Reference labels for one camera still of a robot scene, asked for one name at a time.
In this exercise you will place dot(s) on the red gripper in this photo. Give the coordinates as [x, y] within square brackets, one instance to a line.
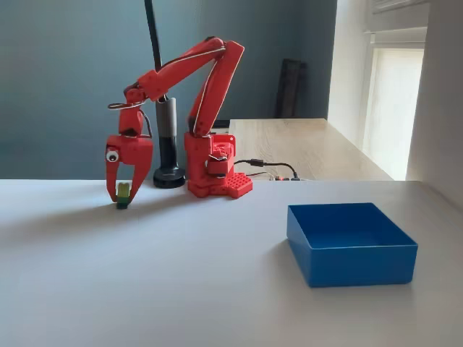
[133, 150]

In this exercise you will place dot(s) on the green lego block stack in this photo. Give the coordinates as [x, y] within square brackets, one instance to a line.
[123, 197]

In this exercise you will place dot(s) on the red robot arm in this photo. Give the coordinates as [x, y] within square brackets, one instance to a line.
[217, 90]

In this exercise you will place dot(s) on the blue plastic bin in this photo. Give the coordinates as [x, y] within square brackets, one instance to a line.
[361, 264]

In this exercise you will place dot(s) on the black lamp stand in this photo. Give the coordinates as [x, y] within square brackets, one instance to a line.
[167, 152]

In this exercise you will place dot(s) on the small controller board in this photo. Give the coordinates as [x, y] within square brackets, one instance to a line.
[280, 178]

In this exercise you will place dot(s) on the light wooden table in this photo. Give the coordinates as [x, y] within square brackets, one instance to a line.
[307, 152]

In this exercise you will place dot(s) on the dark wooden board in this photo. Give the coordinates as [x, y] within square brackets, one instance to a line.
[291, 90]

